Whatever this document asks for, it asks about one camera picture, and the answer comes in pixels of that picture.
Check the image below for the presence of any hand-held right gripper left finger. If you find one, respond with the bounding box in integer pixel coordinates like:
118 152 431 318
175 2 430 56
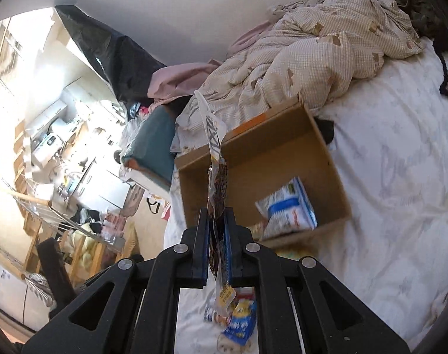
21 207 214 354

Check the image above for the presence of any teal cushion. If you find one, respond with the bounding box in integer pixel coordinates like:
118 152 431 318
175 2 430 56
121 105 178 189

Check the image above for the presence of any pink blanket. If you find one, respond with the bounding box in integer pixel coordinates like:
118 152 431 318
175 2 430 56
147 5 287 106

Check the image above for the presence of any white cabinet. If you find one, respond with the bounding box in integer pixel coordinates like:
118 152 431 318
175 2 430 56
67 155 132 214

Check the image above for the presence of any large white snack bag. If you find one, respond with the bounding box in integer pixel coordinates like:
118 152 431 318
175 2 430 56
255 177 318 240

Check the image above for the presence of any black plastic bag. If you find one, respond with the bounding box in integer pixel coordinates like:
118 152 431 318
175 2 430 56
55 5 167 106

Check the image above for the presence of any white printed bed sheet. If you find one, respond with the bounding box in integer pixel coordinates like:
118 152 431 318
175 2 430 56
165 37 448 354

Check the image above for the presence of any dark green cloth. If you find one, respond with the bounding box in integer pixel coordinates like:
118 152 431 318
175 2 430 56
367 0 442 41

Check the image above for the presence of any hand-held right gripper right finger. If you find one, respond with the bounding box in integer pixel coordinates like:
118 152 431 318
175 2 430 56
223 207 411 354

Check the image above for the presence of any metal drying rack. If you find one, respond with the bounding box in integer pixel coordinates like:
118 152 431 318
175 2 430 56
14 195 125 251

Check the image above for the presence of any clear packet of dark snacks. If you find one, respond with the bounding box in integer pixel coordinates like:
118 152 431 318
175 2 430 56
193 90 239 316

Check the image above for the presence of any brown cardboard box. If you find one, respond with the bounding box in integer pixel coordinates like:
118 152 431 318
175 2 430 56
174 103 353 249

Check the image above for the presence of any small pale snack packet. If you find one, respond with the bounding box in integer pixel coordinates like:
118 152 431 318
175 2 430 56
204 306 228 325

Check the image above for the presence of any beige checked quilt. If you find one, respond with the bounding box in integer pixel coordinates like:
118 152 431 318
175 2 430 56
170 0 429 153

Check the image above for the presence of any wooden pole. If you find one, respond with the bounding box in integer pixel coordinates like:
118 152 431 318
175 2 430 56
0 182 53 207

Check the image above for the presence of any blue yellow snack packet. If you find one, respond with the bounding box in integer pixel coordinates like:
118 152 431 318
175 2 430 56
218 299 257 354

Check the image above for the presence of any white ribbed object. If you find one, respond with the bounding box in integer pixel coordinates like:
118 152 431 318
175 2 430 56
25 273 57 307

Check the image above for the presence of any white appliance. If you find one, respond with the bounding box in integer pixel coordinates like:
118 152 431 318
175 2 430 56
25 101 68 166

